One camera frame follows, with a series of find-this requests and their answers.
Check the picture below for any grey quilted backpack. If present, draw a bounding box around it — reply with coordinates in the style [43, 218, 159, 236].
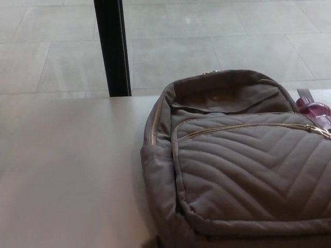
[140, 69, 331, 248]

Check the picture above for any black window frame post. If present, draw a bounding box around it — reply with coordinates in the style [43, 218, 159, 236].
[93, 0, 132, 98]

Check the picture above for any pink transparent water bottle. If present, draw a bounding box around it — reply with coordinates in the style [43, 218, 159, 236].
[295, 97, 331, 130]

